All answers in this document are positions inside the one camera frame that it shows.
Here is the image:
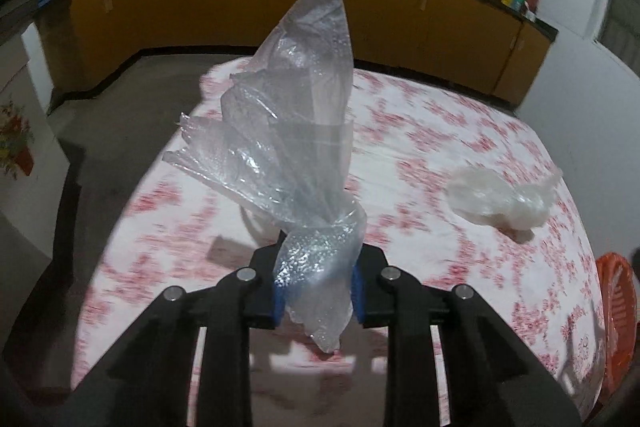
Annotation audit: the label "clear plastic bag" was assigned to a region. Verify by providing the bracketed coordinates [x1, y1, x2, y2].
[164, 0, 367, 353]

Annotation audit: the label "red plastic trash basket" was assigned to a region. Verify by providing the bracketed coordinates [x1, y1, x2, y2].
[596, 253, 637, 402]

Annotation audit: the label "orange lower kitchen cabinets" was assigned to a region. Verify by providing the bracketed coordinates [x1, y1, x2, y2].
[35, 0, 558, 106]

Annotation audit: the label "white crumpled plastic bag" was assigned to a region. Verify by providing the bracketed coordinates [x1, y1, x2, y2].
[445, 167, 562, 231]

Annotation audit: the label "white cup on counter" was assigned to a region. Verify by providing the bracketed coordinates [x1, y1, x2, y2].
[524, 9, 537, 23]

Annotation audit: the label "flower wall decoration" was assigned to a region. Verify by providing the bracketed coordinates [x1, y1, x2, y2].
[0, 100, 35, 180]

